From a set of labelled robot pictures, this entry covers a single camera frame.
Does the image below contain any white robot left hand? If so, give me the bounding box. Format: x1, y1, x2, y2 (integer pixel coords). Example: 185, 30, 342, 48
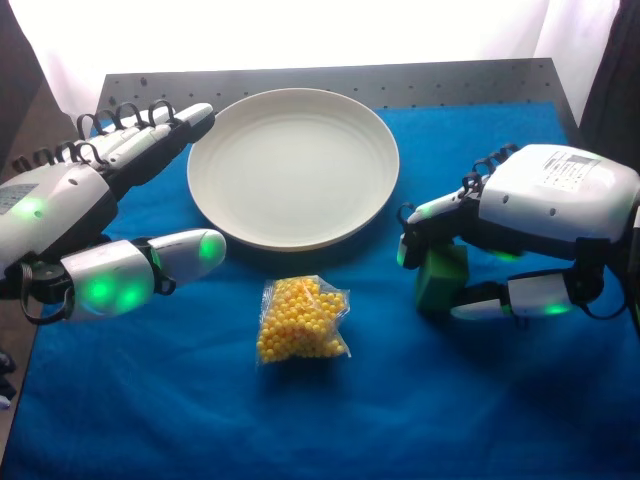
0, 99, 229, 324

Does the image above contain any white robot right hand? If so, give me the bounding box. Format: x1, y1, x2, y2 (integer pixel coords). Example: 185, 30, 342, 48
396, 143, 640, 324

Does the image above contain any green cube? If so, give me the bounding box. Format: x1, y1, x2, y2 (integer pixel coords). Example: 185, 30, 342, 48
416, 243, 470, 314

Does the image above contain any plastic bag of yellow beads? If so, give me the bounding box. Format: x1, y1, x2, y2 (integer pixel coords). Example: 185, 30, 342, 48
255, 273, 352, 366

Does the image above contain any white round plate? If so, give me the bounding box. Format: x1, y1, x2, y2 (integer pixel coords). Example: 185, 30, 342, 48
186, 87, 401, 253

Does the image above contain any blue table cloth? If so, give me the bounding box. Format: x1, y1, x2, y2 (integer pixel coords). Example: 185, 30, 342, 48
0, 102, 640, 480

